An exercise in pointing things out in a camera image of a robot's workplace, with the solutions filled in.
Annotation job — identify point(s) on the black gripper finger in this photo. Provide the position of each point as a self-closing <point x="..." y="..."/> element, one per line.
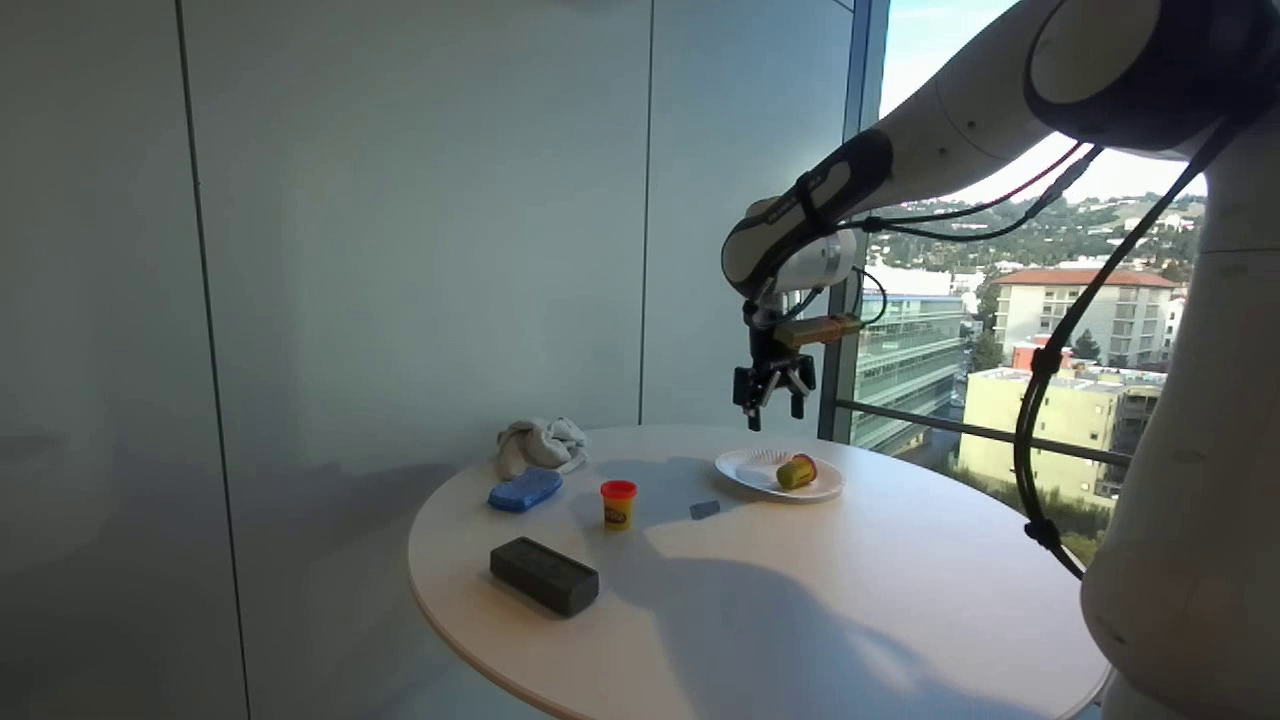
<point x="798" y="397"/>
<point x="753" y="415"/>

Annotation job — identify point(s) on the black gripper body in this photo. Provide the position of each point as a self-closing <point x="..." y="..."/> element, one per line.
<point x="771" y="365"/>

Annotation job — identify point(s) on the yellow container pink lid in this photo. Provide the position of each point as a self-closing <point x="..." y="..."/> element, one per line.
<point x="798" y="469"/>

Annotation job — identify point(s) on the yellow container red lid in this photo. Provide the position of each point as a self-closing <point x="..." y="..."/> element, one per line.
<point x="618" y="500"/>

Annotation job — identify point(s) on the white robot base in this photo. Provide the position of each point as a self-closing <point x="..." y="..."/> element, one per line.
<point x="1187" y="591"/>

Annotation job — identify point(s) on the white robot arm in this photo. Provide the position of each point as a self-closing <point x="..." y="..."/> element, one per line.
<point x="1166" y="78"/>

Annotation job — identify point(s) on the white paper plate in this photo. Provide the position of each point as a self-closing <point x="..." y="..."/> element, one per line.
<point x="756" y="469"/>

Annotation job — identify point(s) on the small grey flat piece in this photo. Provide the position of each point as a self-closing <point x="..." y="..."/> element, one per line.
<point x="703" y="511"/>

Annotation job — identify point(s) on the round white table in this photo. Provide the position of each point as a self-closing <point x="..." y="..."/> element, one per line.
<point x="901" y="596"/>

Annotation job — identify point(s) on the white crumpled cloth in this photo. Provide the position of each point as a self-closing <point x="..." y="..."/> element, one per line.
<point x="539" y="443"/>

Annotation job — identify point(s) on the blue sponge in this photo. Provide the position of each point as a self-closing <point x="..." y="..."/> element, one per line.
<point x="530" y="490"/>

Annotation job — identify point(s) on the black rectangular block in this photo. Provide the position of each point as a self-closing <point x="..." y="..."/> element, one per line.
<point x="540" y="574"/>

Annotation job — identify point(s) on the orange wrist camera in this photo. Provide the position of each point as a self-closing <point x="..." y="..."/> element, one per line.
<point x="819" y="328"/>

